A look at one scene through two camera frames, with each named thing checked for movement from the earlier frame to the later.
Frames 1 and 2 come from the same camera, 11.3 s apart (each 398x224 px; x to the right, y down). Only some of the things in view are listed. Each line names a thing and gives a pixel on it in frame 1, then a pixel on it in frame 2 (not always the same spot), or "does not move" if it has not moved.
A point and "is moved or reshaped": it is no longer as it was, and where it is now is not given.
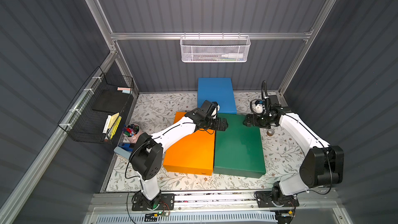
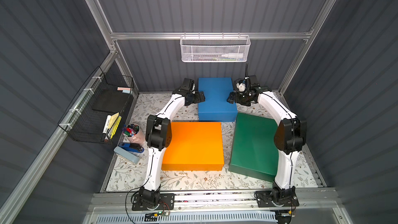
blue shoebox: (217, 89) does not move
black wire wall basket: (93, 113) does not move
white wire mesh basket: (214, 49) does not move
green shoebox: (238, 150) is moved or reshaped
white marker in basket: (232, 55) does not move
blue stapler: (126, 146) does not move
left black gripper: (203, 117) to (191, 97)
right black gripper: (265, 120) to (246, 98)
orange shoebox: (195, 155) is moved or reshaped
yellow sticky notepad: (113, 119) does not move
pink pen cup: (131, 131) does not move
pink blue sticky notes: (125, 90) does not move
